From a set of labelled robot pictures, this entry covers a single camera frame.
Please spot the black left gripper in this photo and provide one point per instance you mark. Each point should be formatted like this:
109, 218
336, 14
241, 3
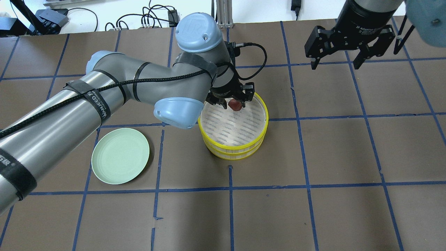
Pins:
222, 91

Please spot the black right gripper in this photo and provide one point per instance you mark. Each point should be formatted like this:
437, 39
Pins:
364, 18

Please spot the brown bun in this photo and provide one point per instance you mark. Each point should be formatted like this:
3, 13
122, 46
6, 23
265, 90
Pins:
235, 105

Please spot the yellow steamer layer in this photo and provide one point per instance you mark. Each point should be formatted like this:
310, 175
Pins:
230, 128
232, 153

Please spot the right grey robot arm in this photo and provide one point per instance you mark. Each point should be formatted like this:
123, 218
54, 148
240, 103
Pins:
425, 16

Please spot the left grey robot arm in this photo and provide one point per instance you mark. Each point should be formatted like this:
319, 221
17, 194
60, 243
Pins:
204, 71

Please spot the black power adapter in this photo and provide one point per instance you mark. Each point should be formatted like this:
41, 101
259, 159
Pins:
173, 18

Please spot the light green plate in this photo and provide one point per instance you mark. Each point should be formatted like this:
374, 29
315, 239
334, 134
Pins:
120, 156

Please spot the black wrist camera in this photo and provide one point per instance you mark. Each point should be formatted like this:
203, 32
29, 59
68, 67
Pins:
233, 50

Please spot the aluminium frame post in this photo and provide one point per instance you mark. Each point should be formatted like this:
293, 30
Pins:
224, 14

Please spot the black camera stand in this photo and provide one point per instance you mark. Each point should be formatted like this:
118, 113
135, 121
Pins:
43, 22

